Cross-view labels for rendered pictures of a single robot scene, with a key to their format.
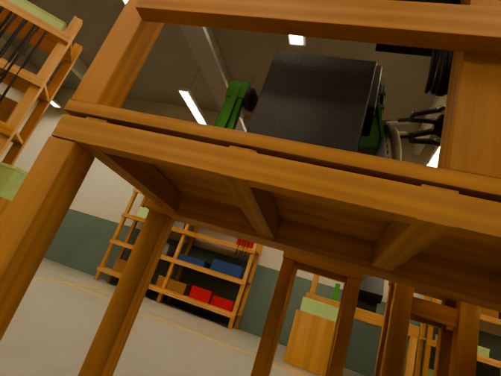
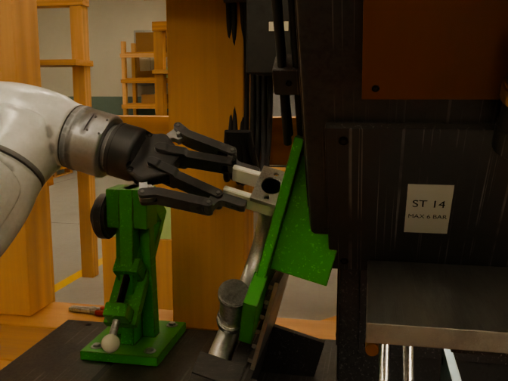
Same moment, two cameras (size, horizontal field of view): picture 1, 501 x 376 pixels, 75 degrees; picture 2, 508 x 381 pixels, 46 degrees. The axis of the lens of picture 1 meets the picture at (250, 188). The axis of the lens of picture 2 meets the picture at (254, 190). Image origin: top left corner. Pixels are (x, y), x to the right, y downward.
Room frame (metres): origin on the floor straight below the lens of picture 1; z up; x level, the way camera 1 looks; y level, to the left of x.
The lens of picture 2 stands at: (1.73, -0.48, 1.32)
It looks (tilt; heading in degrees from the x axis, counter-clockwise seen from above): 9 degrees down; 174
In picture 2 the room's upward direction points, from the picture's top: straight up
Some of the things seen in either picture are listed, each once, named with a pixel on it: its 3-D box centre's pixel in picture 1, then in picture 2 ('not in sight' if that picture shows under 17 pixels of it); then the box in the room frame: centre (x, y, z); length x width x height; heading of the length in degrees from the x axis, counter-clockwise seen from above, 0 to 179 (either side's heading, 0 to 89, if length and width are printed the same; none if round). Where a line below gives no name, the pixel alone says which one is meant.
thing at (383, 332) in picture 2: not in sight; (438, 277); (1.09, -0.21, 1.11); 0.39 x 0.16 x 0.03; 163
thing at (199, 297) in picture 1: (183, 248); not in sight; (6.84, 0.90, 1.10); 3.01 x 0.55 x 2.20; 72
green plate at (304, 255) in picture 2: (369, 137); (307, 216); (1.01, -0.34, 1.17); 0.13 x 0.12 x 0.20; 73
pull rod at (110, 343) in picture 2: not in sight; (113, 330); (0.82, -0.61, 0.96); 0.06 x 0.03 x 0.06; 163
